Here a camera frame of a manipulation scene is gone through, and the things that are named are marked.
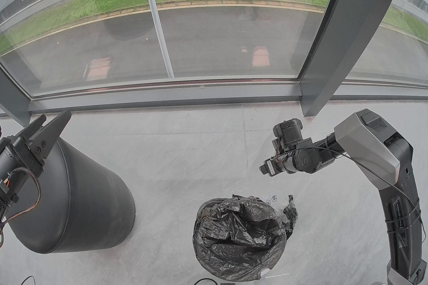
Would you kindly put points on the dark grey round chair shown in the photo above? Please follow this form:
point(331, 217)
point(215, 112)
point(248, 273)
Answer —
point(83, 203)

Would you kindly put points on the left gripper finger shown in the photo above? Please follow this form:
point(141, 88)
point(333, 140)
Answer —
point(46, 141)
point(32, 130)

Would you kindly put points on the black plastic bag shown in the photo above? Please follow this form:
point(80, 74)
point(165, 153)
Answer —
point(234, 243)

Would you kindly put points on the clear printed wrapper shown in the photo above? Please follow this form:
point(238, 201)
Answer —
point(272, 200)

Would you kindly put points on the window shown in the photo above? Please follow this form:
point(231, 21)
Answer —
point(217, 43)

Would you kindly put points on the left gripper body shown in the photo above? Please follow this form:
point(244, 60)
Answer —
point(18, 156)

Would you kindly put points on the white trash bin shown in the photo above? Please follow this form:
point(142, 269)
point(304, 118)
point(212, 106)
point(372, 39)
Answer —
point(264, 273)

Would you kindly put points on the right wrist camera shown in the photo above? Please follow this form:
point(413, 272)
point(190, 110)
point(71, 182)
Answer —
point(269, 168)

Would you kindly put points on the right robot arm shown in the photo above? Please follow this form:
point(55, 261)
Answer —
point(367, 146)

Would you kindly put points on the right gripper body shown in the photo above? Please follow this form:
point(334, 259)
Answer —
point(290, 132)

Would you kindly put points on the crumpled black plastic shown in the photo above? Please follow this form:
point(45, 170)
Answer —
point(291, 214)

